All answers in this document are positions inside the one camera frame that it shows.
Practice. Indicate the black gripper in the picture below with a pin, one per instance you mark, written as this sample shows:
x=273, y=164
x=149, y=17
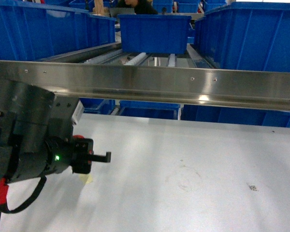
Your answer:
x=77, y=154

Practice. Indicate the red mushroom push button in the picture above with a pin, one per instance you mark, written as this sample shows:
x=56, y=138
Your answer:
x=78, y=137

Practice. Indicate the yellow masking tape piece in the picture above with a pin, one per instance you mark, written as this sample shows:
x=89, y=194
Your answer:
x=86, y=178

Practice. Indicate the blue bin lower centre-left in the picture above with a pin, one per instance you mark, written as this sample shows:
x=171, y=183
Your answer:
x=98, y=106

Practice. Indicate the blue bin lower centre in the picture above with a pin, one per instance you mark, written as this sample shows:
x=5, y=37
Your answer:
x=149, y=109

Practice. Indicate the blue bin upper centre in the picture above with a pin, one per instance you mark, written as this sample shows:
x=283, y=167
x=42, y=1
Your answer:
x=155, y=33

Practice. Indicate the blue bin upper left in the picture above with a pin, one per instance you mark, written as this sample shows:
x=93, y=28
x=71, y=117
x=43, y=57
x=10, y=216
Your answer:
x=31, y=31

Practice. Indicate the person in black top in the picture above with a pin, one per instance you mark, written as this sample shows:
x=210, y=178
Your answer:
x=141, y=7

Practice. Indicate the blue bin lower right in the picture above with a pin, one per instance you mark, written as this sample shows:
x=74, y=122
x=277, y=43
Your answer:
x=241, y=116

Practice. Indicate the blue bin upper right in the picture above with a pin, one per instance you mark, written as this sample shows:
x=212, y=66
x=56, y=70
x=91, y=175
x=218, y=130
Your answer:
x=252, y=36

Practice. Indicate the stainless steel shelf rail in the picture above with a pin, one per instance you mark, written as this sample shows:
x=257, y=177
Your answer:
x=211, y=87

